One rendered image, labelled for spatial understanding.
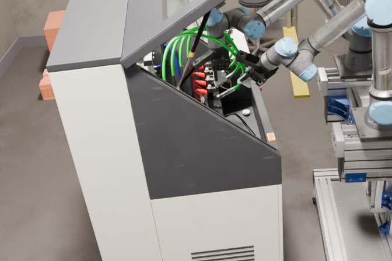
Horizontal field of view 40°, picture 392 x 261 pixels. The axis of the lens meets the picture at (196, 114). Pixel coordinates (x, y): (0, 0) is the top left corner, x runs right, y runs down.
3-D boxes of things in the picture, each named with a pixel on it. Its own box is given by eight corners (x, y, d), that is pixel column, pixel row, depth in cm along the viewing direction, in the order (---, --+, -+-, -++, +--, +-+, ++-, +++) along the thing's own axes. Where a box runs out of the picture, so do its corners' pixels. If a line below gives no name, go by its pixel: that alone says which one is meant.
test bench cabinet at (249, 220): (284, 300, 281) (282, 184, 237) (172, 313, 281) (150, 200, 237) (262, 206, 339) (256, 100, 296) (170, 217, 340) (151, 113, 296)
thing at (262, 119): (280, 178, 241) (279, 150, 232) (270, 179, 241) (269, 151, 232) (258, 103, 293) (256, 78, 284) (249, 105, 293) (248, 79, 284)
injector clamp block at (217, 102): (226, 142, 260) (223, 116, 252) (205, 144, 260) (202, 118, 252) (219, 104, 289) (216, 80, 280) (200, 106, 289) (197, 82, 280)
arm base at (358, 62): (372, 55, 273) (374, 37, 268) (379, 70, 261) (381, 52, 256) (342, 57, 275) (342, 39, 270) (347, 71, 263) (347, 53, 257)
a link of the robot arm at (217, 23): (227, 11, 227) (210, 17, 224) (229, 35, 233) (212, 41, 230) (217, 6, 233) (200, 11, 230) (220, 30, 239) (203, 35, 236)
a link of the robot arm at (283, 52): (295, 59, 202) (278, 44, 200) (279, 71, 211) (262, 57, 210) (303, 45, 206) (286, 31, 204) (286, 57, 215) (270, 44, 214)
